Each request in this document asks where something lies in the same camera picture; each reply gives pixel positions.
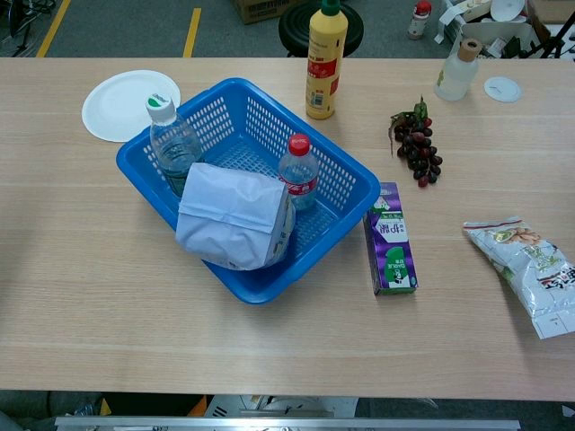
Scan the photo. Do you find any white paper plate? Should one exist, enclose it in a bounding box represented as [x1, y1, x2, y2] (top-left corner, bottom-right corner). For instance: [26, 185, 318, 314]
[81, 69, 182, 144]

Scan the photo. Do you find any black tripod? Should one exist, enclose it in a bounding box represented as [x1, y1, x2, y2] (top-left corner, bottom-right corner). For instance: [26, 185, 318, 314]
[536, 20, 575, 59]

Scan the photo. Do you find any blue perforated plastic basket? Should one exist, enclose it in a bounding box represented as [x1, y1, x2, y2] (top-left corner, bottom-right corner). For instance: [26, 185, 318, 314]
[115, 77, 382, 305]

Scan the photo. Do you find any white storage bin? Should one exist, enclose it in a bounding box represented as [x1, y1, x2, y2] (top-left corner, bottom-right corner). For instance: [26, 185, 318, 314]
[460, 20, 540, 59]

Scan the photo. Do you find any silver nut snack bag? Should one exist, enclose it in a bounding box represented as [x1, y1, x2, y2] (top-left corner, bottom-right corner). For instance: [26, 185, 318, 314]
[463, 215, 575, 340]

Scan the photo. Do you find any cardboard box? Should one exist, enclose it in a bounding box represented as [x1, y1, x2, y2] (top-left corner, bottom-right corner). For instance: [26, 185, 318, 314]
[231, 0, 312, 25]

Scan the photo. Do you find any black round stool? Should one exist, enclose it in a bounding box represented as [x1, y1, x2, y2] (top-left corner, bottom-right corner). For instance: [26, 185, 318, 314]
[278, 3, 366, 58]

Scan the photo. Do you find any white round table grommet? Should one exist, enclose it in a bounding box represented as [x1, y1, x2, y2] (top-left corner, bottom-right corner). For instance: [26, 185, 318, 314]
[483, 75, 523, 103]

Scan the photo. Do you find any purple milk carton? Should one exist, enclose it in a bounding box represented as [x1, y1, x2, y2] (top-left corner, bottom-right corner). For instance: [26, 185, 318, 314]
[362, 181, 420, 296]

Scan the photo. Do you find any clear bottle with cork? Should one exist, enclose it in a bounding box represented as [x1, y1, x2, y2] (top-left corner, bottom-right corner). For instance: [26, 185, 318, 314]
[434, 38, 483, 102]

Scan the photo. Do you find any green-capped water bottle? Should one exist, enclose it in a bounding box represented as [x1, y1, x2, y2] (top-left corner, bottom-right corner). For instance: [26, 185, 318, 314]
[144, 92, 206, 198]

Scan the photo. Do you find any pale purple tissue pack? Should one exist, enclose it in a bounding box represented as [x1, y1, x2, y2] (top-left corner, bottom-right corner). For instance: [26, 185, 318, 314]
[174, 162, 296, 272]

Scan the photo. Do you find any red-capped water bottle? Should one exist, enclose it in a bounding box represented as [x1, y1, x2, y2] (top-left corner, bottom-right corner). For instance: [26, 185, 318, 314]
[278, 133, 320, 212]

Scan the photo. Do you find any dark red grape bunch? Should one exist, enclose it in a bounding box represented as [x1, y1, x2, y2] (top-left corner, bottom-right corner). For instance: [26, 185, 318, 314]
[387, 95, 444, 189]

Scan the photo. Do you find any aluminium rail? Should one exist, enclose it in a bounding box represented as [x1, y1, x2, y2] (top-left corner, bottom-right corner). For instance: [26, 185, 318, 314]
[53, 416, 522, 431]

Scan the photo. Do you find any yellow juice bottle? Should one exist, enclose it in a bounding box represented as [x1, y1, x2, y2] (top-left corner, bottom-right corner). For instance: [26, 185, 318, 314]
[305, 0, 349, 120]

